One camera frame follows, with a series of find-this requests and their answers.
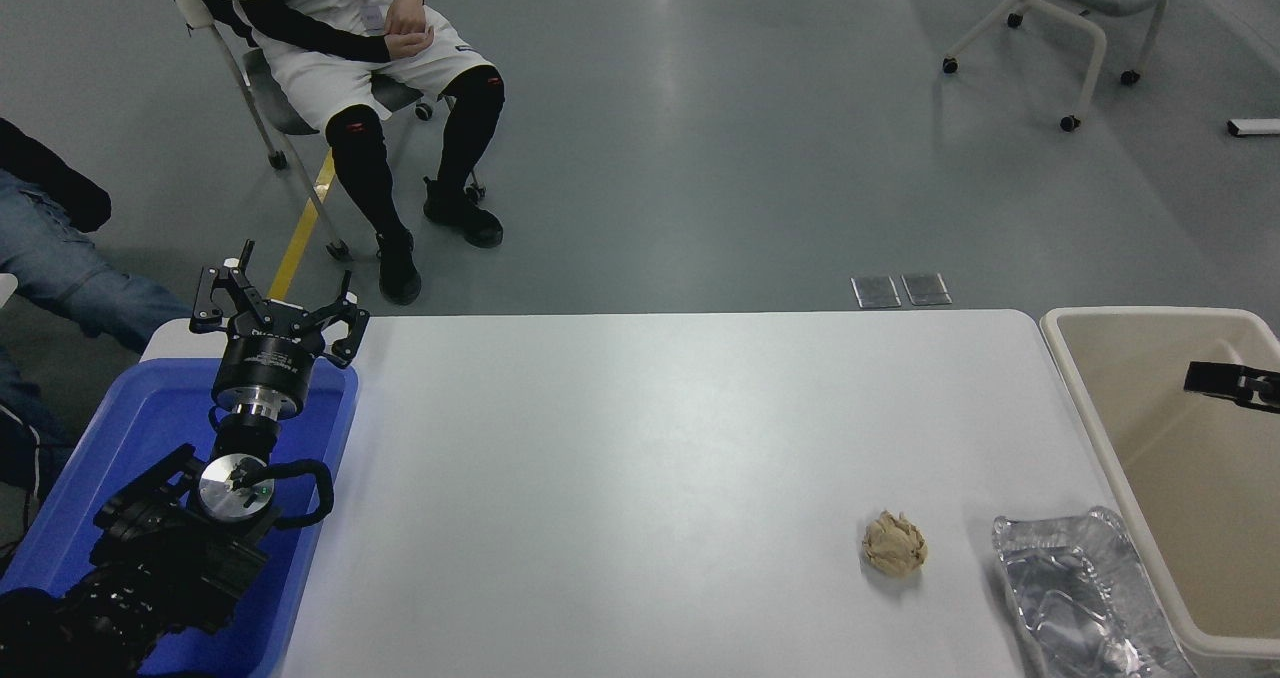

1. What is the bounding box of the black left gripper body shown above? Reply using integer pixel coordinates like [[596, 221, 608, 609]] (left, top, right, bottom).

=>
[[212, 322, 324, 400]]

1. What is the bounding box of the person's right hand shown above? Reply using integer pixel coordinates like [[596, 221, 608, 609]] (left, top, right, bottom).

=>
[[386, 21, 433, 59]]

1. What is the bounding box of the large pale bin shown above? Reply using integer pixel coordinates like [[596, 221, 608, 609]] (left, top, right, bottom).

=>
[[1040, 306, 1280, 678]]

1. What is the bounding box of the blue plastic tray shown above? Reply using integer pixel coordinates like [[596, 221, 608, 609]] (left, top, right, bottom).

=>
[[0, 358, 359, 678]]

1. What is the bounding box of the person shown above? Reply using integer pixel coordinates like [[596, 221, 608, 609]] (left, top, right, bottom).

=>
[[143, 0, 506, 306], [0, 116, 196, 504]]

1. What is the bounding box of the silver foil tray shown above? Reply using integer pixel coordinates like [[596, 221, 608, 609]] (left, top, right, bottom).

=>
[[993, 506, 1196, 678]]

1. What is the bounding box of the crumpled tan paper ball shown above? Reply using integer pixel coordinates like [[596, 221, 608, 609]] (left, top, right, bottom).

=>
[[862, 509, 929, 577]]

